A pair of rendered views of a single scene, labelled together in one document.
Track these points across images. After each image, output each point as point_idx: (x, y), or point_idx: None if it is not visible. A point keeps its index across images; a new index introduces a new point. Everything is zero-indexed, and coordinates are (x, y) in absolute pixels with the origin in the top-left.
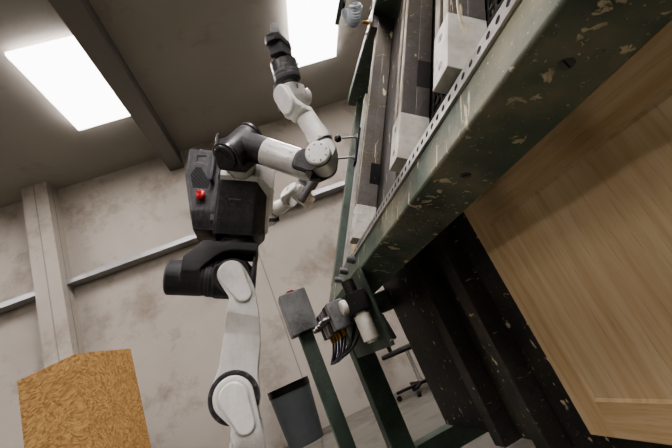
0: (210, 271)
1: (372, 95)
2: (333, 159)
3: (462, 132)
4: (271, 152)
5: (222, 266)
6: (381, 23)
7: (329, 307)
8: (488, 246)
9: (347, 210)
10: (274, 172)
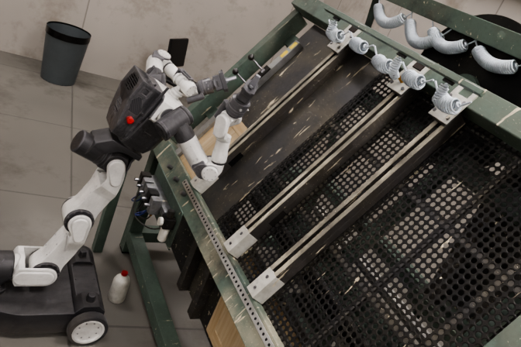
0: (105, 158)
1: (282, 108)
2: None
3: (232, 320)
4: (188, 150)
5: (114, 163)
6: (343, 53)
7: (153, 203)
8: None
9: (214, 94)
10: None
